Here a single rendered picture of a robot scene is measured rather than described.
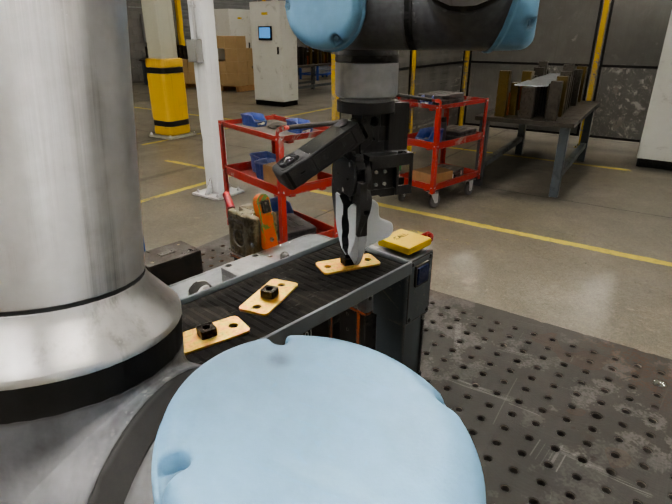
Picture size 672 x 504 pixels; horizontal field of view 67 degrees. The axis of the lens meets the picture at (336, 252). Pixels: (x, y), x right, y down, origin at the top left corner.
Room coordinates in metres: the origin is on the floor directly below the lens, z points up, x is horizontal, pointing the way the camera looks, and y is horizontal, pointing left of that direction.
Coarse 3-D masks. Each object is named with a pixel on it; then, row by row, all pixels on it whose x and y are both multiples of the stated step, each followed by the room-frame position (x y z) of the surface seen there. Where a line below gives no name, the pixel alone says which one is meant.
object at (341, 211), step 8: (336, 192) 0.66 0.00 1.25; (336, 200) 0.66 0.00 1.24; (344, 200) 0.64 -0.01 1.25; (336, 208) 0.66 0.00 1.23; (344, 208) 0.64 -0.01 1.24; (336, 216) 0.66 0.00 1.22; (344, 216) 0.64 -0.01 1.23; (336, 224) 0.66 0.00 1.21; (344, 224) 0.64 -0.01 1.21; (344, 232) 0.64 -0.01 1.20; (344, 240) 0.64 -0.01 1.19; (344, 248) 0.64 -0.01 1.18
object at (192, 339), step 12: (204, 324) 0.46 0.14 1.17; (216, 324) 0.47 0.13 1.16; (228, 324) 0.47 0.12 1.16; (240, 324) 0.47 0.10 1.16; (192, 336) 0.45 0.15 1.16; (204, 336) 0.44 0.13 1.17; (216, 336) 0.45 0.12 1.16; (228, 336) 0.45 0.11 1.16; (192, 348) 0.43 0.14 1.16; (204, 348) 0.43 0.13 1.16
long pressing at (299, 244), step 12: (300, 240) 1.11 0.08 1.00; (312, 240) 1.11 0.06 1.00; (324, 240) 1.11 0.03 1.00; (264, 252) 1.04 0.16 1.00; (276, 252) 1.04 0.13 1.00; (288, 252) 1.04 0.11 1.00; (192, 276) 0.93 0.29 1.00; (204, 276) 0.92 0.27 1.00; (216, 276) 0.92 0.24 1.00; (180, 288) 0.87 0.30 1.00
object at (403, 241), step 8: (392, 232) 0.76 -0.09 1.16; (400, 232) 0.75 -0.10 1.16; (408, 232) 0.75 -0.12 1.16; (384, 240) 0.72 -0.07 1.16; (392, 240) 0.72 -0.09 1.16; (400, 240) 0.72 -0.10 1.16; (408, 240) 0.72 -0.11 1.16; (416, 240) 0.72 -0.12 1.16; (424, 240) 0.72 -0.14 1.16; (392, 248) 0.71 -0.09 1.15; (400, 248) 0.70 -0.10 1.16; (408, 248) 0.69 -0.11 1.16; (416, 248) 0.70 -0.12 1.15
